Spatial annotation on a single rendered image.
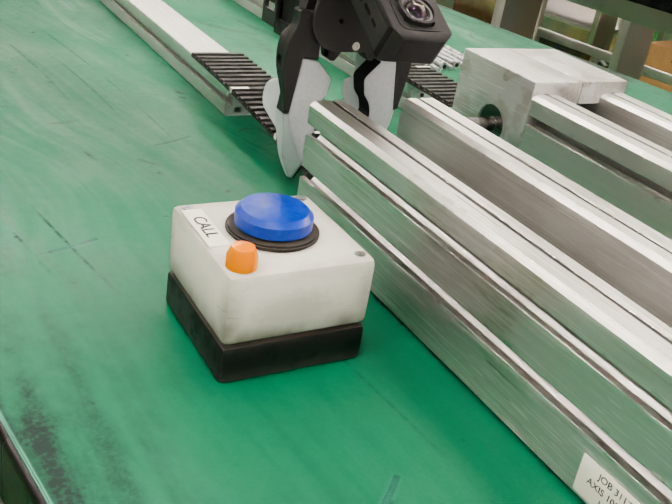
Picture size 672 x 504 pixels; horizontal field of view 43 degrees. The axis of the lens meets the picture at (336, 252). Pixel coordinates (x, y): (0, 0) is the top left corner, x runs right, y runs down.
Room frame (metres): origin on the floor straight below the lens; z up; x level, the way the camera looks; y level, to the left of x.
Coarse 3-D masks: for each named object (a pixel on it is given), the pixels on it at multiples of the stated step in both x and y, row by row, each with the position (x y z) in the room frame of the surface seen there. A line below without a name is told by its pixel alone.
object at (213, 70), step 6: (210, 66) 0.74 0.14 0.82; (216, 66) 0.74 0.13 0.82; (222, 66) 0.74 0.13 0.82; (228, 66) 0.75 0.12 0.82; (234, 66) 0.75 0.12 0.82; (240, 66) 0.75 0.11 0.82; (246, 66) 0.75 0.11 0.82; (252, 66) 0.76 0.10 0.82; (258, 66) 0.76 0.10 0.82; (210, 72) 0.73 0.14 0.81; (216, 72) 0.72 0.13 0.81; (222, 72) 0.73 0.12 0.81; (228, 72) 0.73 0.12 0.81; (234, 72) 0.73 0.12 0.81; (240, 72) 0.74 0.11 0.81; (246, 72) 0.74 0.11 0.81; (252, 72) 0.74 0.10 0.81; (258, 72) 0.75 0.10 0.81; (264, 72) 0.75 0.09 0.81
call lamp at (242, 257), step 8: (232, 248) 0.34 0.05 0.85; (240, 248) 0.34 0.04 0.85; (248, 248) 0.34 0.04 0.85; (232, 256) 0.34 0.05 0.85; (240, 256) 0.34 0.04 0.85; (248, 256) 0.34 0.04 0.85; (256, 256) 0.34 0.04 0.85; (232, 264) 0.34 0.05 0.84; (240, 264) 0.34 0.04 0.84; (248, 264) 0.34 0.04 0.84; (256, 264) 0.34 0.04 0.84; (240, 272) 0.34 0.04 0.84; (248, 272) 0.34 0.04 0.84
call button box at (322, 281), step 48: (192, 240) 0.37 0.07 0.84; (240, 240) 0.37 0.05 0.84; (336, 240) 0.39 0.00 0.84; (192, 288) 0.37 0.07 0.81; (240, 288) 0.33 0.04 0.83; (288, 288) 0.35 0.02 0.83; (336, 288) 0.36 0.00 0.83; (192, 336) 0.36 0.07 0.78; (240, 336) 0.34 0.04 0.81; (288, 336) 0.35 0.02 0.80; (336, 336) 0.37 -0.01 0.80
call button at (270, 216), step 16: (240, 208) 0.38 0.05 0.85; (256, 208) 0.38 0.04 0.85; (272, 208) 0.38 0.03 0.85; (288, 208) 0.39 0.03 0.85; (304, 208) 0.39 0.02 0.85; (240, 224) 0.37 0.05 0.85; (256, 224) 0.37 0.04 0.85; (272, 224) 0.37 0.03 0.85; (288, 224) 0.37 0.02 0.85; (304, 224) 0.38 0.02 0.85; (272, 240) 0.37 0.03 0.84; (288, 240) 0.37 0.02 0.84
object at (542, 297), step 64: (320, 128) 0.52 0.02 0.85; (448, 128) 0.53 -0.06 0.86; (320, 192) 0.51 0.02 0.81; (384, 192) 0.46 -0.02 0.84; (448, 192) 0.41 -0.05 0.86; (512, 192) 0.47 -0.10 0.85; (576, 192) 0.45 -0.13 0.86; (384, 256) 0.44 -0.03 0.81; (448, 256) 0.39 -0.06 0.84; (512, 256) 0.36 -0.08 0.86; (576, 256) 0.42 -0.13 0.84; (640, 256) 0.39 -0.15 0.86; (448, 320) 0.38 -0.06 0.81; (512, 320) 0.35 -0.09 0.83; (576, 320) 0.32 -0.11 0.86; (640, 320) 0.31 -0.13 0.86; (512, 384) 0.34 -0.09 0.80; (576, 384) 0.31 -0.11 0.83; (640, 384) 0.29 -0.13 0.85; (576, 448) 0.30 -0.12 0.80; (640, 448) 0.28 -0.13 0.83
